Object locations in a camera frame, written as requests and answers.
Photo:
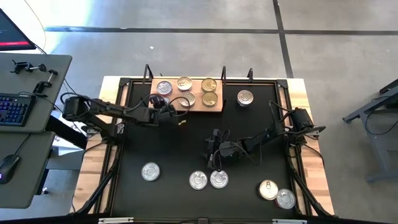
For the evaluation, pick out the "black desk clamp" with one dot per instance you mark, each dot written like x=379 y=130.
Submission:
x=45 y=83
x=26 y=67

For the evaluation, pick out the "green label can gold lid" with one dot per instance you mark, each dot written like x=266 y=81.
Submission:
x=210 y=99
x=209 y=84

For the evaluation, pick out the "large grey desk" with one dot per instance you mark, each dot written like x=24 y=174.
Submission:
x=12 y=81

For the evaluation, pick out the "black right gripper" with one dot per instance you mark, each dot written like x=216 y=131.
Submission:
x=227 y=149

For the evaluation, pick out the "green label can silver lid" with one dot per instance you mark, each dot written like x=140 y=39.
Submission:
x=219 y=179

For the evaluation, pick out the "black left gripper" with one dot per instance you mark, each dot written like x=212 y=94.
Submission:
x=160 y=113

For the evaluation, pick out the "wooden shelf black metal frame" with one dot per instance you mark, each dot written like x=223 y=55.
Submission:
x=199 y=109

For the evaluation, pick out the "black computer monitor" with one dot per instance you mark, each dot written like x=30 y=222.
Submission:
x=12 y=34

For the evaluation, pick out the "black backlit keyboard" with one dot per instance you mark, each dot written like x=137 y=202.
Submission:
x=15 y=109

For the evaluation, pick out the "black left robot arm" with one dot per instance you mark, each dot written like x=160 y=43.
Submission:
x=118 y=111

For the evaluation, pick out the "blue label can beige lid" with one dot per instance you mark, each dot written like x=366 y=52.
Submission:
x=184 y=83

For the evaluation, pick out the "black metal bracket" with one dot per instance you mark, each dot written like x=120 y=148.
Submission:
x=249 y=75

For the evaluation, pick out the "white sheet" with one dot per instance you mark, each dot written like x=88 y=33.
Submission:
x=62 y=147

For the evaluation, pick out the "silver metal bracket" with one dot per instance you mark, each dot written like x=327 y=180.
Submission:
x=289 y=221
x=115 y=220

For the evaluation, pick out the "grey metal stand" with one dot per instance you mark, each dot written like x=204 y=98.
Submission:
x=385 y=140

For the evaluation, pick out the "black computer mouse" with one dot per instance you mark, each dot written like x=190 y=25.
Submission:
x=8 y=168

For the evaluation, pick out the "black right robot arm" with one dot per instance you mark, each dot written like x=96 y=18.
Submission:
x=264 y=137

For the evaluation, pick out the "black metal table frame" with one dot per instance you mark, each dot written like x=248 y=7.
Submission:
x=264 y=81

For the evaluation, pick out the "silver lid seafood can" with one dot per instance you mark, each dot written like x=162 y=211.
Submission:
x=245 y=98
x=150 y=171

